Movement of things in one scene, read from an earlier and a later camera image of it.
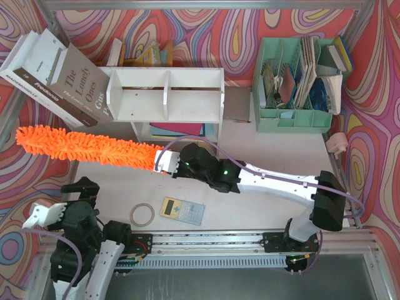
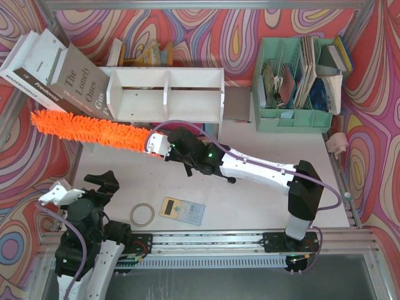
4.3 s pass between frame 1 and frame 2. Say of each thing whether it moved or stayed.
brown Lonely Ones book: stayed
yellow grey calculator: stayed
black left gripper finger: moved
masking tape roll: stayed
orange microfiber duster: moved
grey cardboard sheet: stayed
